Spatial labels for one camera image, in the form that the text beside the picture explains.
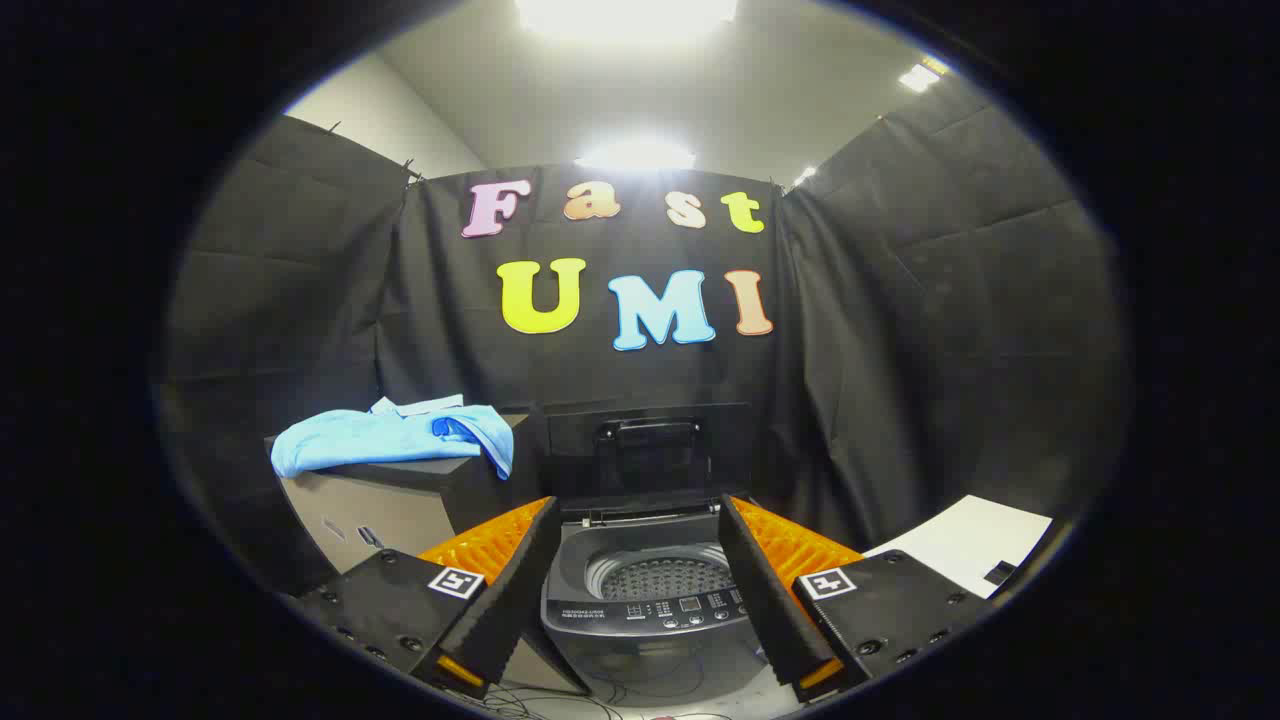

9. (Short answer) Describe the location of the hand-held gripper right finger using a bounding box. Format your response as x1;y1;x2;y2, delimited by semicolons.
718;493;996;704

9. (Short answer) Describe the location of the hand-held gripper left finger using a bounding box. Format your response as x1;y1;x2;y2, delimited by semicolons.
290;495;561;701

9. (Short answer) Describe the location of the dark grey washing machine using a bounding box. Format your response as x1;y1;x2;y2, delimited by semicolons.
540;505;776;701

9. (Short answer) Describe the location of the light blue polo shirt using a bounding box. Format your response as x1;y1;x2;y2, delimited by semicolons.
270;395;516;481

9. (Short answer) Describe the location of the white board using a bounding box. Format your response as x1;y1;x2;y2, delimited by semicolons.
862;494;1054;601

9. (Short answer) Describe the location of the black floor cable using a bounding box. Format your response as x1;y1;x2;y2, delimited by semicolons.
470;680;741;720

